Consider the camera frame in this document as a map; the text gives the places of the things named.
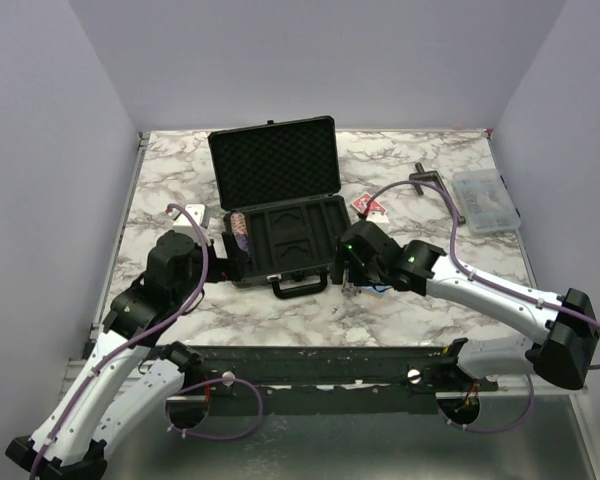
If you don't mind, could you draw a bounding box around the red tan poker chip stack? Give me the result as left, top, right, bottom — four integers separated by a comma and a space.
230, 212, 248, 237

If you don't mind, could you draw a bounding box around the black poker carrying case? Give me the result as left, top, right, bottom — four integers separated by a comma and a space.
207, 116, 351, 300

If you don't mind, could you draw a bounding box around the purple poker chip stack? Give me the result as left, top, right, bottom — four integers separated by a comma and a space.
234, 234, 251, 258

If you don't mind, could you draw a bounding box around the blue tan poker chip stack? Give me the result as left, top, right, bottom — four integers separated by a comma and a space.
341, 283, 358, 296

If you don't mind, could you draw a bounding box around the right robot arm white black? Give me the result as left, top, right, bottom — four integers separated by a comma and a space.
332, 221, 600, 392

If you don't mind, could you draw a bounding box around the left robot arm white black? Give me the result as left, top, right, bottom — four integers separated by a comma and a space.
6, 231, 246, 479

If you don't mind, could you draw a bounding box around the blue playing card deck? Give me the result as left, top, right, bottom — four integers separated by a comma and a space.
358, 285, 391, 298

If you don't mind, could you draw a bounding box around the red playing card deck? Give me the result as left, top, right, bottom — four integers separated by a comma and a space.
351, 192, 387, 215

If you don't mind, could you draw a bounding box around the black metal clamp tool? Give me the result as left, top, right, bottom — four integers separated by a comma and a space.
409, 161, 466, 225

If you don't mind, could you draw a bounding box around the clear plastic parts box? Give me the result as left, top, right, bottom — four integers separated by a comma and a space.
451, 169, 521, 236

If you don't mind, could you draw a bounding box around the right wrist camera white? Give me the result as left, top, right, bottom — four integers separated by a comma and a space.
366, 210, 390, 224

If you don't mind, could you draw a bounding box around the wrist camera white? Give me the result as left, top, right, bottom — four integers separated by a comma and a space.
172, 203, 214, 236
366, 210, 390, 224

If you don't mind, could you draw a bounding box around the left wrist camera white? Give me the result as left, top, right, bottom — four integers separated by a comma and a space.
172, 203, 214, 236

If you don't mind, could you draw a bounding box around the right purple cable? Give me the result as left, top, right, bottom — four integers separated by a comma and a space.
362, 179, 600, 434

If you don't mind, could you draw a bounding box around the aluminium extrusion rail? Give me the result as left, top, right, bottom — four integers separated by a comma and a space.
59, 349, 589, 401

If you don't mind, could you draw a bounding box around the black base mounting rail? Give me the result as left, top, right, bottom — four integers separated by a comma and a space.
82, 342, 511, 419

